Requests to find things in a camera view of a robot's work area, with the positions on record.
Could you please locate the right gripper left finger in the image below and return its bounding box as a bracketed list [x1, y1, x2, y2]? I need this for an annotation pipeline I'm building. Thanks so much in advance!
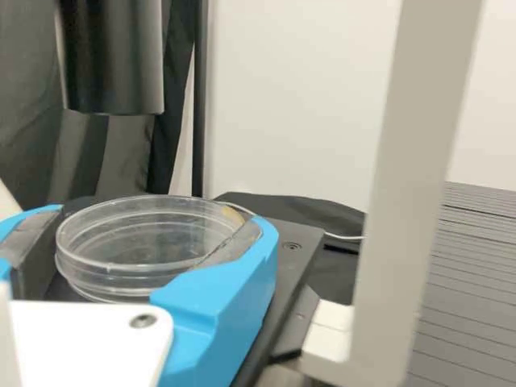
[0, 203, 68, 302]

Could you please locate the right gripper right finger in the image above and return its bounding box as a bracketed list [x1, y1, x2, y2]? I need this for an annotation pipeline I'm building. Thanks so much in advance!
[148, 215, 281, 387]

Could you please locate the petri dish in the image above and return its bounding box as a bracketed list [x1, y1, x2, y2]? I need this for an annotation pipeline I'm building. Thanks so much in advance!
[54, 194, 263, 306]

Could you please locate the cream microscope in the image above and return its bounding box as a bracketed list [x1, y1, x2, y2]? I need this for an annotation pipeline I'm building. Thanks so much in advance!
[0, 0, 485, 387]

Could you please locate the black platform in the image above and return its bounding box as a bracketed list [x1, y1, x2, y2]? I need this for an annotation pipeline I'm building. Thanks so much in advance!
[414, 181, 516, 387]

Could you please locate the white cable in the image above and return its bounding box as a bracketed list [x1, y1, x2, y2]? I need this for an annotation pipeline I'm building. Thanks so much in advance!
[322, 230, 367, 243]

